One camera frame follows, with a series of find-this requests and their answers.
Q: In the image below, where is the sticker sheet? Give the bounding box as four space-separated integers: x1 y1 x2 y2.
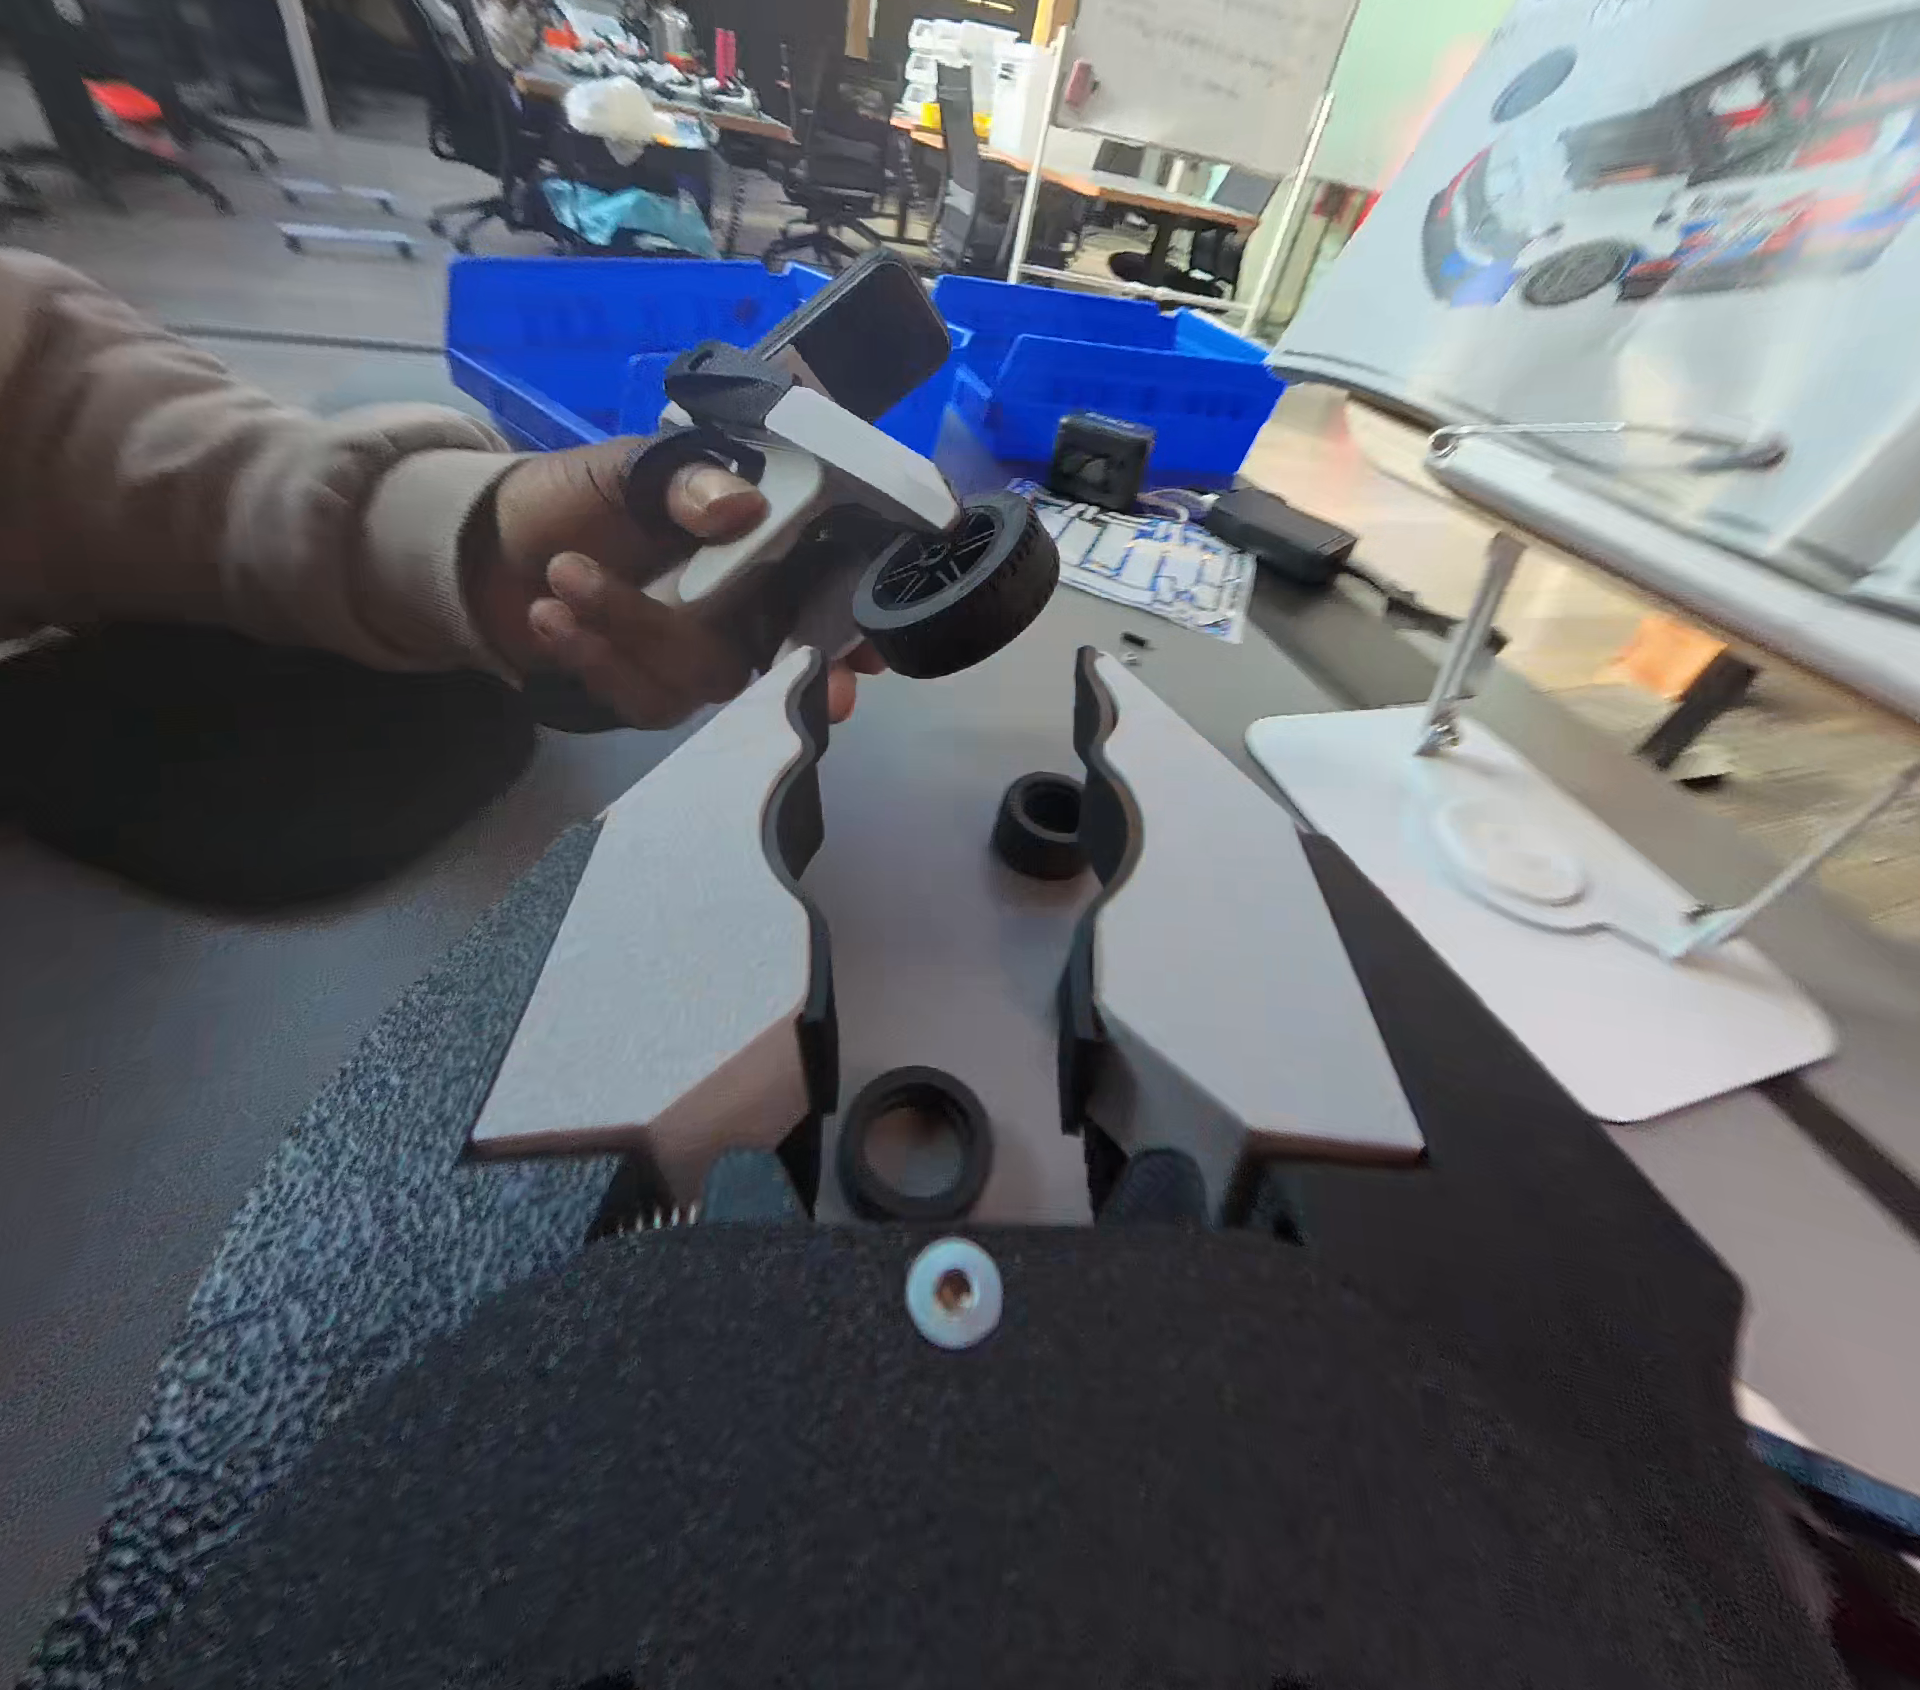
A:
1004 478 1260 645

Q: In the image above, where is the cluttered background work table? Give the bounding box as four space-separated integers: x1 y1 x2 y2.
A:
515 0 799 154

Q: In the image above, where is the white book stand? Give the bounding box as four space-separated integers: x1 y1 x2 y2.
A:
1243 414 1920 1125

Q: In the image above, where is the background long wooden table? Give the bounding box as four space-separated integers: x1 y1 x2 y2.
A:
891 114 1265 289

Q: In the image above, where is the red seat office chair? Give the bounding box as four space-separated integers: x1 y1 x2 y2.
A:
30 0 282 218

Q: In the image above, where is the black toy wheel rim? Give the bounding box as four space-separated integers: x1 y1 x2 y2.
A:
869 508 1010 630

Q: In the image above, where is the black rubber toy tyre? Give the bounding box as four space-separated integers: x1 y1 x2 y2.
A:
832 1065 996 1224
851 489 1062 682
989 771 1093 882

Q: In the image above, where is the blue plastic storage bin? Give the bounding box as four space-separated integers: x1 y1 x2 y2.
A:
929 273 1289 487

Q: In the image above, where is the black office chair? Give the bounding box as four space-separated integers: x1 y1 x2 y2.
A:
929 62 1026 278
395 0 576 255
763 53 902 270

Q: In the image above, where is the stack of white storage boxes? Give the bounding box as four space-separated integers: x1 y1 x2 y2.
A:
906 16 1059 157

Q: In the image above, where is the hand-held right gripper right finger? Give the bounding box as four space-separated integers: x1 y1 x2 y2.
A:
1055 645 1428 1222

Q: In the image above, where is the white rolling pole stand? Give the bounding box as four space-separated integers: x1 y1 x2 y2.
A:
223 0 417 259

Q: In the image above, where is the black small camera device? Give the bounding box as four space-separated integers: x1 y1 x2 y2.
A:
1043 412 1157 514

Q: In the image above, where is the black textured pad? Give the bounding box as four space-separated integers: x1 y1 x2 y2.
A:
0 624 542 911

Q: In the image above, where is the wooden pillar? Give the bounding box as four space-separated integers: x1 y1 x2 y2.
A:
1620 609 1727 694

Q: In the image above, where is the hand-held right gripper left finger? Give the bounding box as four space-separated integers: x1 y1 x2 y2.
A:
467 645 841 1215

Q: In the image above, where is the teal plastic bag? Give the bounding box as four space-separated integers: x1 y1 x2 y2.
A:
539 173 717 259

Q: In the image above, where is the person's left forearm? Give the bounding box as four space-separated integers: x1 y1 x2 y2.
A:
0 250 519 671

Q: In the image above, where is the black power adapter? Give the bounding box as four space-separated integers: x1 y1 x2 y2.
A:
1205 483 1359 589

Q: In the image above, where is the person's left hand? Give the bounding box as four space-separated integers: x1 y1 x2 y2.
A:
486 436 890 735

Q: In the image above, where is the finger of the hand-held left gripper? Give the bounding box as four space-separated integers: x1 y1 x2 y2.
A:
768 384 965 537

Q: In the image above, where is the white whiteboard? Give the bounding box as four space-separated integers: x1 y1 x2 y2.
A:
1050 0 1373 180

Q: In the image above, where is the instruction booklet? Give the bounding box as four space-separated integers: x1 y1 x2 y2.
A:
1265 0 1920 612

